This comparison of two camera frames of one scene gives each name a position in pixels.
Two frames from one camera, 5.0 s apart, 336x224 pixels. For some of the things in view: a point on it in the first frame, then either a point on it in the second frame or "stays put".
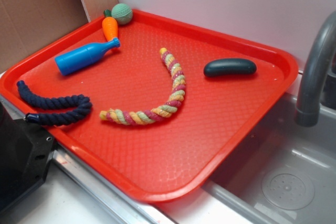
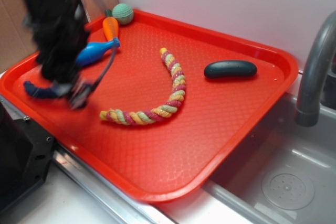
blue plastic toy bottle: x=87 y=54 stays put
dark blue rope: x=55 y=117 -> x=44 y=93
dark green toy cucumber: x=222 y=67 stays put
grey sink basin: x=285 y=173 stays put
